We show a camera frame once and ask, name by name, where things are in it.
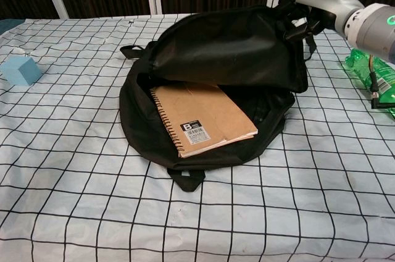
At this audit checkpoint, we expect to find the green plastic bottle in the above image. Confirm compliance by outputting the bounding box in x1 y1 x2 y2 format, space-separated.
344 48 395 122

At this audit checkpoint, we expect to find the brown kraft spiral notebook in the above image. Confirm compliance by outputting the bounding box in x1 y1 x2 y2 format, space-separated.
149 82 259 159

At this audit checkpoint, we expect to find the white black-grid tablecloth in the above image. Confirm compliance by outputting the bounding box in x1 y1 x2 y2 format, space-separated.
0 13 395 262

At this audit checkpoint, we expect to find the light blue foam cube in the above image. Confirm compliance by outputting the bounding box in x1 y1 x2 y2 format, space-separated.
0 56 43 87

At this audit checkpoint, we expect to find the right arm wire with plug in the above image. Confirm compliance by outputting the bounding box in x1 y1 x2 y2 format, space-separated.
366 54 384 110

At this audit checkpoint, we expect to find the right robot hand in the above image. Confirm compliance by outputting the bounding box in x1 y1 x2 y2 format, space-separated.
283 0 365 40

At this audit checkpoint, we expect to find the dark teal fabric item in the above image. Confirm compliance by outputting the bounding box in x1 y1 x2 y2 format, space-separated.
0 18 26 36

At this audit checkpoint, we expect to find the black backpack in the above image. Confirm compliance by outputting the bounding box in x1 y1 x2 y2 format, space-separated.
118 4 317 193

